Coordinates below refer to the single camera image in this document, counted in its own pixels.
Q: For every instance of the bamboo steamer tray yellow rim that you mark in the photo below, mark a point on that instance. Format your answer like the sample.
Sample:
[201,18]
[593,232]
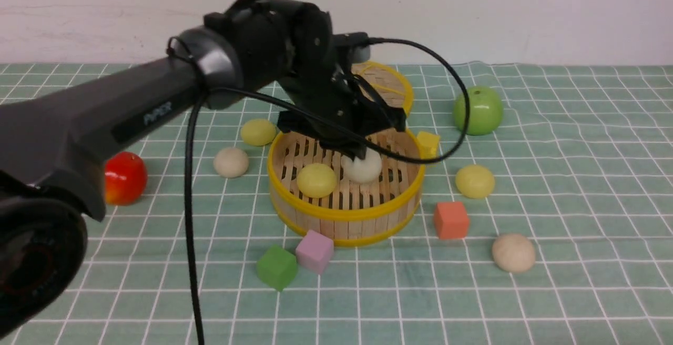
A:
[354,214]

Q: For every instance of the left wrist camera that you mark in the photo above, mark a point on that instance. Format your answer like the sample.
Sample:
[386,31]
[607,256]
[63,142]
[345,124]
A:
[352,48]

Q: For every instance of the pink cube block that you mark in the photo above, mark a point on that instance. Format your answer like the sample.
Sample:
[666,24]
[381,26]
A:
[315,251]

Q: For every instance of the green cube block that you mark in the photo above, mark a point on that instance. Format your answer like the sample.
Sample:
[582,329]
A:
[277,268]

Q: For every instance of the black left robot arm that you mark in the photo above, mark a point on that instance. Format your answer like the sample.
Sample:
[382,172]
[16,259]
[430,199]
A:
[54,147]

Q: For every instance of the yellow cube block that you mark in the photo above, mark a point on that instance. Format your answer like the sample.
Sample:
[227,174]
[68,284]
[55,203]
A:
[428,144]

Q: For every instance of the woven bamboo steamer lid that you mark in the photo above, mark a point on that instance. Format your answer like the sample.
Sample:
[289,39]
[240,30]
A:
[393,87]

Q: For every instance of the yellow bun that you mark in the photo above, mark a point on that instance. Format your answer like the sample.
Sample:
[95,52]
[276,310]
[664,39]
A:
[475,181]
[258,132]
[316,180]

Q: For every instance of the white bun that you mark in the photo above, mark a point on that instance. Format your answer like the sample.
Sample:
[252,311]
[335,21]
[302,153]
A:
[231,162]
[362,171]
[513,253]

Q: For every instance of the green checkered tablecloth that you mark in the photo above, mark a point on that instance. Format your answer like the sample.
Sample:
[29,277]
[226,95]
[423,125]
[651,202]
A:
[582,163]

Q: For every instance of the green apple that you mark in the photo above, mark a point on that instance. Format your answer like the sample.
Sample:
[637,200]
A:
[486,110]

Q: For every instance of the orange cube block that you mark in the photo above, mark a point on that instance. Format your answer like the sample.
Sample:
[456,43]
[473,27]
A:
[451,220]

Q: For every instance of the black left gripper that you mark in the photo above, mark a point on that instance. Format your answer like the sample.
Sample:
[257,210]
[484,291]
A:
[336,107]

